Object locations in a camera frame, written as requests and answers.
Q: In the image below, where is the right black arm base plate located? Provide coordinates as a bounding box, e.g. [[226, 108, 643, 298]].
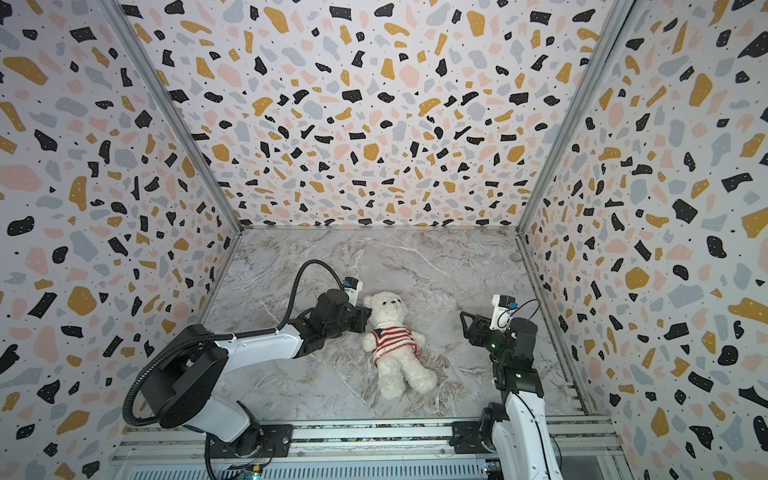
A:
[[449, 419, 517, 454]]

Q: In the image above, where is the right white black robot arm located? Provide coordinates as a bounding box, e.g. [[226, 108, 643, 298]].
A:
[[452, 311, 562, 479]]

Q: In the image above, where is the white plush teddy bear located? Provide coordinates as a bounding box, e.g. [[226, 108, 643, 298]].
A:
[[362, 291, 437, 400]]

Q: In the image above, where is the white vented cable duct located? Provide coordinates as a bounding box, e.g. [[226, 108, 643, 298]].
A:
[[122, 459, 490, 479]]

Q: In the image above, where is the right aluminium corner post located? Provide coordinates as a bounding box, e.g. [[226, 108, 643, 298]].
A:
[[516, 1, 635, 235]]

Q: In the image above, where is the red white striped knit sweater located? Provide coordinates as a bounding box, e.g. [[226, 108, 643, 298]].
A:
[[371, 326, 418, 365]]

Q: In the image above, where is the black corrugated cable conduit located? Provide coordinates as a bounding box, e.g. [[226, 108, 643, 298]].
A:
[[121, 259, 346, 428]]

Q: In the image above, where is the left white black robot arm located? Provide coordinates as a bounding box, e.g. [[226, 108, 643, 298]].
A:
[[122, 288, 371, 458]]

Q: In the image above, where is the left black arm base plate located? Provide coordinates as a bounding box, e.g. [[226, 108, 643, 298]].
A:
[[206, 424, 294, 460]]

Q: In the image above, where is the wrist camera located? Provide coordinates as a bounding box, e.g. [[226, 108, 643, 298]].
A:
[[342, 276, 363, 306], [490, 294, 518, 331]]

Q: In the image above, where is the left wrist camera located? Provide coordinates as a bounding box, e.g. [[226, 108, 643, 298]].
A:
[[342, 276, 363, 306]]

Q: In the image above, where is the aluminium corner post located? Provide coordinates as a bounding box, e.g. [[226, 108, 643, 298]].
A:
[[516, 1, 635, 235], [96, 1, 243, 235]]

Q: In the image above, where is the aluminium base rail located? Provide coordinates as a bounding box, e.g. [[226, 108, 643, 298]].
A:
[[110, 416, 624, 465]]

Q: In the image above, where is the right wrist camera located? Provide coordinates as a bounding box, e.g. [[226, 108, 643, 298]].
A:
[[490, 294, 518, 331]]

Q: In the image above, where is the left aluminium corner post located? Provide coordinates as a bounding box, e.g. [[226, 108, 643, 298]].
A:
[[96, 1, 243, 235]]

